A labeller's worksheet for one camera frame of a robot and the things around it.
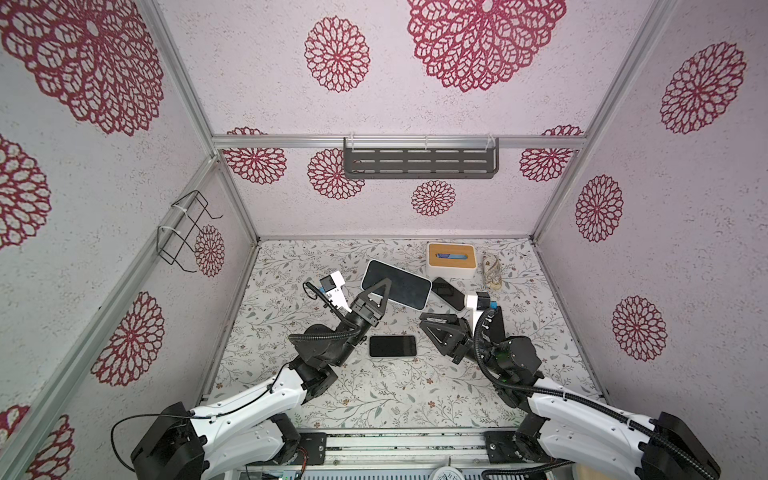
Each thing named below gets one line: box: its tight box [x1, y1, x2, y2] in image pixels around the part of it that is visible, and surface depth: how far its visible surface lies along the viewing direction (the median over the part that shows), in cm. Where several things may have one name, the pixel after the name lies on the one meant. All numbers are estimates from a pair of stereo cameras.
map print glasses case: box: [481, 253, 503, 291], surface depth 108 cm
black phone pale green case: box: [360, 259, 432, 311], surface depth 65 cm
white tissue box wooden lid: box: [426, 242, 478, 281], surface depth 111 cm
